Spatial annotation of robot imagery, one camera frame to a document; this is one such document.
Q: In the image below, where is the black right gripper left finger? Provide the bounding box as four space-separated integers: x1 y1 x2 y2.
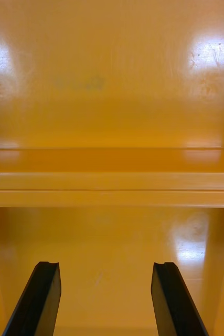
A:
2 261 62 336

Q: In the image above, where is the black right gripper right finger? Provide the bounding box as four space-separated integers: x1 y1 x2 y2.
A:
150 261 209 336

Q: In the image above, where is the yellow-orange plastic bin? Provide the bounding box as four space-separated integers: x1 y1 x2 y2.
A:
0 189 224 336
0 0 224 191

